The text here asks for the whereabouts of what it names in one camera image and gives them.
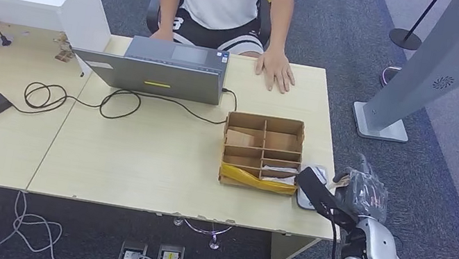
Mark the grey kiosk stand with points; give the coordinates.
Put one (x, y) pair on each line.
(436, 65)

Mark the person's right hand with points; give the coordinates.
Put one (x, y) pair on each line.
(163, 36)

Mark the floor socket with white plug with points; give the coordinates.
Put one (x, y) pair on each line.
(132, 256)

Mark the chrome tube loop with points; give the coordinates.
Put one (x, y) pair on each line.
(390, 67)

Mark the small brown wooden model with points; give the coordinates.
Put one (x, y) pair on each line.
(64, 56)

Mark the white crumpled paper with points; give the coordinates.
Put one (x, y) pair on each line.
(277, 179)

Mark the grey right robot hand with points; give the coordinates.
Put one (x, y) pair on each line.
(353, 200)

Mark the person's left hand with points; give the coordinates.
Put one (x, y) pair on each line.
(277, 69)

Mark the pale wooden desk leg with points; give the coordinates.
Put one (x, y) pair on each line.
(284, 249)

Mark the black office chair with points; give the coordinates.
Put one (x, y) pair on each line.
(154, 8)

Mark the floor socket with yellow label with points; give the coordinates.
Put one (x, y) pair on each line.
(170, 257)

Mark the person's right forearm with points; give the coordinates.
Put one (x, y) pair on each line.
(166, 6)

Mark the person's left forearm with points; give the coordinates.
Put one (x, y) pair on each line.
(277, 24)

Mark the white card reader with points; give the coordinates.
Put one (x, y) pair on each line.
(306, 202)

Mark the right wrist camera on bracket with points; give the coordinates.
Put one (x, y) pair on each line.
(311, 186)

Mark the black stanchion with round base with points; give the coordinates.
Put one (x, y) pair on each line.
(405, 39)

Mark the small yellow plastic bag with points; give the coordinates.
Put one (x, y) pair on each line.
(244, 178)

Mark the person's ID card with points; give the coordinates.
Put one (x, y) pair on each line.
(342, 183)

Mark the grey laptop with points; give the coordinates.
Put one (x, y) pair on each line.
(159, 74)

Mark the brown cardboard organizer box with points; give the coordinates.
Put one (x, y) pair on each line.
(283, 142)

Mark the black pin on round base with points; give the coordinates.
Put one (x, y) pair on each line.
(4, 41)

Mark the clear plastic hand cover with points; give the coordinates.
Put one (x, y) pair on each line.
(370, 194)

